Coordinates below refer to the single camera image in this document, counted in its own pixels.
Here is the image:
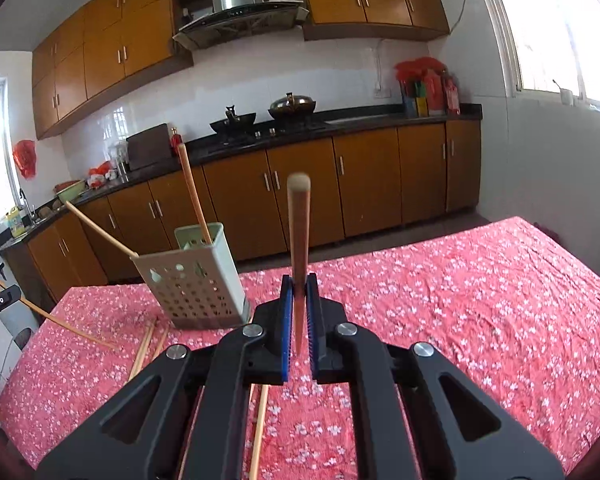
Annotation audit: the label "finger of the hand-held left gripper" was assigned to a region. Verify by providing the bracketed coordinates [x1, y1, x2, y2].
[0, 285, 22, 323]

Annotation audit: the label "red floral tablecloth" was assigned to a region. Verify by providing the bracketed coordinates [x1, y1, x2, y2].
[0, 216, 600, 480]

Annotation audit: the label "dark stone countertop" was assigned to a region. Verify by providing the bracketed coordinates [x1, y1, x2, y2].
[0, 103, 483, 251]

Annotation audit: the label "large bright window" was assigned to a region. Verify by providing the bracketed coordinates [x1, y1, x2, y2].
[472, 0, 600, 126]

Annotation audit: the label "red thermos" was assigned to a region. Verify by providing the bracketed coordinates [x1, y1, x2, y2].
[422, 69, 446, 115]

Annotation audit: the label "wooden kitchen cabinets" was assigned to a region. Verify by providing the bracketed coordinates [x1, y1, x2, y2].
[0, 120, 482, 301]
[31, 0, 451, 141]

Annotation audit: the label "green perforated utensil holder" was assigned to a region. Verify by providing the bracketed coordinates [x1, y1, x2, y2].
[131, 223, 253, 330]

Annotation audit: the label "black wok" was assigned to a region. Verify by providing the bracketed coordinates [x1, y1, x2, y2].
[210, 105, 257, 135]

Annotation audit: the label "black gas stove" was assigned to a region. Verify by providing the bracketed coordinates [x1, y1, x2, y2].
[207, 120, 338, 140]

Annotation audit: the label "hanging red plastic bag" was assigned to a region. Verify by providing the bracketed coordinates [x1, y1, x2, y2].
[13, 140, 36, 180]

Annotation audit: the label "wooden upper kitchen cabinets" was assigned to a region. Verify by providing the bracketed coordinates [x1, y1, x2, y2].
[31, 0, 451, 141]

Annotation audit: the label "wok with metal lid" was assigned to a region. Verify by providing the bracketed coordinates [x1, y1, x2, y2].
[268, 92, 317, 121]

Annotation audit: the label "white appliance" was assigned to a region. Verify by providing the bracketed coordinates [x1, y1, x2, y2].
[0, 305, 37, 398]

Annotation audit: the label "wooden lower kitchen cabinets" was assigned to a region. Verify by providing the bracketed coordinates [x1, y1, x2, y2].
[0, 120, 482, 301]

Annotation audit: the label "red bags on counter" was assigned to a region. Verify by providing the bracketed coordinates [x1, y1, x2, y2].
[86, 162, 116, 190]

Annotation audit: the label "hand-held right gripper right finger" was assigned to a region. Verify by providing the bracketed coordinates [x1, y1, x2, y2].
[304, 272, 566, 480]

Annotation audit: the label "tall red bottle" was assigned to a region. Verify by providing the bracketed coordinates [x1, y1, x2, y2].
[442, 72, 462, 115]

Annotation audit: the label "dark wooden cutting board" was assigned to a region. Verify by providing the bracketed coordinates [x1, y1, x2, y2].
[126, 123, 173, 171]

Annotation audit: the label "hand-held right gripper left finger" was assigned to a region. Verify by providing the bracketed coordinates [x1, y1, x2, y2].
[35, 274, 297, 480]

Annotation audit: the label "clear glass jar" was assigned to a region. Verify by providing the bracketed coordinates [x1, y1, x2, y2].
[111, 141, 130, 173]

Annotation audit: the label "steel range hood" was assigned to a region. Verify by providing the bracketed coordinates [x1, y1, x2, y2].
[172, 0, 310, 51]

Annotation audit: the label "metal faucet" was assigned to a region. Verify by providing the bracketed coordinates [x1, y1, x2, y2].
[19, 189, 37, 223]

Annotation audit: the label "yellow detergent bottle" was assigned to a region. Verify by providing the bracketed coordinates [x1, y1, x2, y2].
[6, 208, 26, 238]

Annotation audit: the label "blue and yellow box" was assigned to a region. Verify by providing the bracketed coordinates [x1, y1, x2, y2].
[401, 80, 428, 117]

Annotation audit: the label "green basin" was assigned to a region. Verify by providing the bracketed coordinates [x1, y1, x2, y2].
[55, 181, 87, 203]

